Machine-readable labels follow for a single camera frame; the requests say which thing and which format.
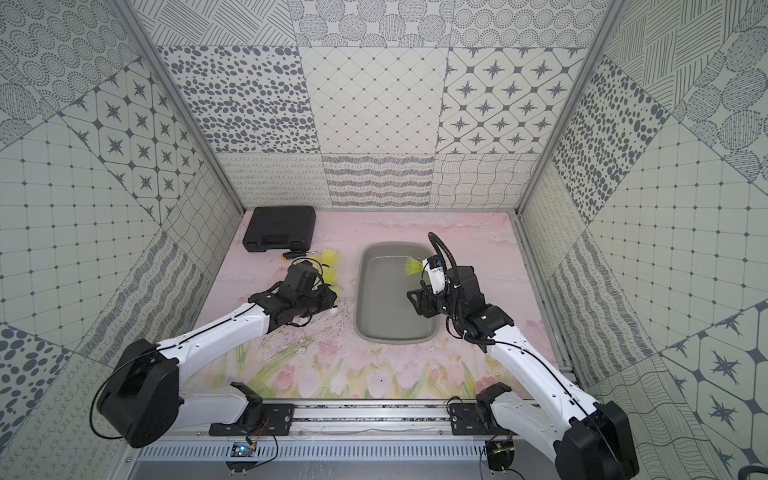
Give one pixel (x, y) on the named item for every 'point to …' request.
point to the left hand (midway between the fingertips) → (344, 298)
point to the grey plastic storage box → (383, 312)
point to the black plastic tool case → (280, 228)
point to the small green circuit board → (241, 449)
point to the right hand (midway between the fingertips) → (417, 295)
